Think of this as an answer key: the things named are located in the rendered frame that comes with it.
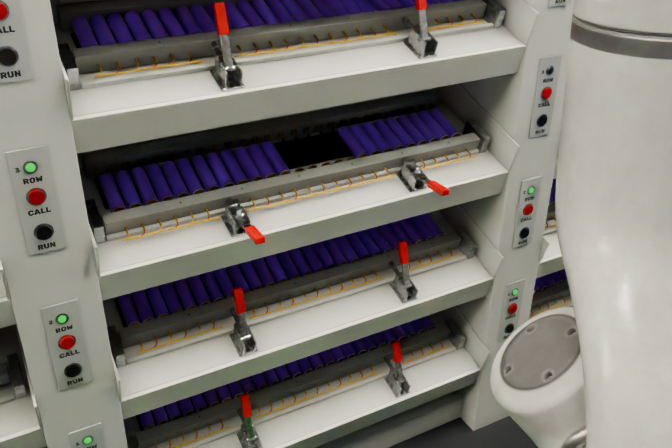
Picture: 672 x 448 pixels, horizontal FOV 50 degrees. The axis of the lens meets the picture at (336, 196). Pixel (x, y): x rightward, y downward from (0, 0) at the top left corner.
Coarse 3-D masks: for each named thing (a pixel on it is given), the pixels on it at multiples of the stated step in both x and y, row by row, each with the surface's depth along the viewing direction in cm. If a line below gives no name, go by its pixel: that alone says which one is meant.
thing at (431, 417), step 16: (432, 400) 134; (448, 400) 134; (400, 416) 130; (416, 416) 130; (432, 416) 133; (448, 416) 135; (352, 432) 127; (368, 432) 127; (384, 432) 128; (400, 432) 130; (416, 432) 133
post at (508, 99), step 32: (544, 0) 97; (544, 32) 100; (480, 96) 111; (512, 96) 104; (512, 128) 106; (544, 160) 111; (512, 192) 111; (544, 192) 114; (480, 224) 118; (512, 224) 114; (544, 224) 118; (512, 256) 118; (480, 320) 124; (480, 384) 129; (480, 416) 133
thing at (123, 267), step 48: (480, 144) 110; (96, 192) 93; (336, 192) 100; (384, 192) 101; (432, 192) 103; (480, 192) 109; (96, 240) 86; (144, 240) 88; (192, 240) 89; (240, 240) 91; (288, 240) 95; (144, 288) 88
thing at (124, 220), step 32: (352, 160) 101; (384, 160) 102; (416, 160) 106; (448, 160) 107; (224, 192) 93; (256, 192) 94; (288, 192) 97; (320, 192) 98; (128, 224) 88; (160, 224) 89; (192, 224) 90
